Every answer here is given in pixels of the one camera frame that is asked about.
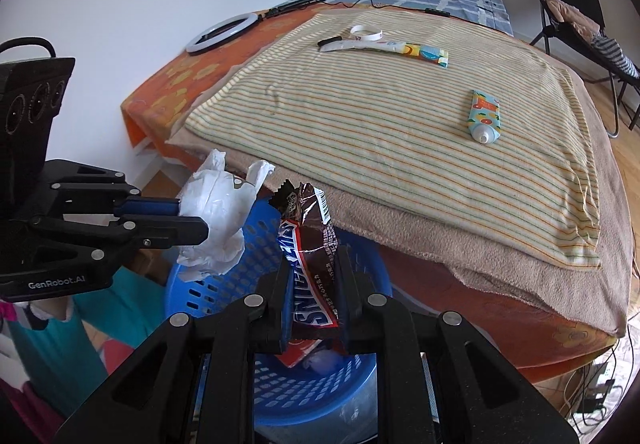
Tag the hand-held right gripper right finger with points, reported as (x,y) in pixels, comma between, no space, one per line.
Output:
(350,319)

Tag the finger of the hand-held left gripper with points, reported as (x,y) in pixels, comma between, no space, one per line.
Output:
(150,207)
(170,230)

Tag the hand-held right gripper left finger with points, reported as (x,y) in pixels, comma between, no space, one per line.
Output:
(286,314)

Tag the knotted white plastic bag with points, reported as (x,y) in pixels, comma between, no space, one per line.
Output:
(215,209)

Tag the brown chocolate bar wrapper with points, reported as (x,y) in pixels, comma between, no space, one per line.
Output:
(312,264)

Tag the blue plastic basket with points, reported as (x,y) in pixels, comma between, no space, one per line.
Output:
(310,399)

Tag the orange flowered bed sheet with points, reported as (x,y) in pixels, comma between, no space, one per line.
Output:
(165,84)

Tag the striped yellow towel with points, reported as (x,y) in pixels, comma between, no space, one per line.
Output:
(375,124)

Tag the short fruit print tube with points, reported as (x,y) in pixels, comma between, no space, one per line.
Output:
(482,116)

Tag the floor power strip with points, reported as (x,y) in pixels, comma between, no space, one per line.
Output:
(597,394)

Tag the long flattened fruit print tube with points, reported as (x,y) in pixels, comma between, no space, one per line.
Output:
(400,46)

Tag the black power strip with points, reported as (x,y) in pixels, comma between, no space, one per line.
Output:
(436,12)

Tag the blue checked bed sheet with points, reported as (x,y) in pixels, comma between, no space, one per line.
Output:
(465,4)

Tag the striped garment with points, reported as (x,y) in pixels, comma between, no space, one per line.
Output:
(617,56)

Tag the beige clothes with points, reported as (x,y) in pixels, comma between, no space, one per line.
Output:
(570,14)

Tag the white bed frame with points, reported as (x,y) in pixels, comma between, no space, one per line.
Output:
(150,156)

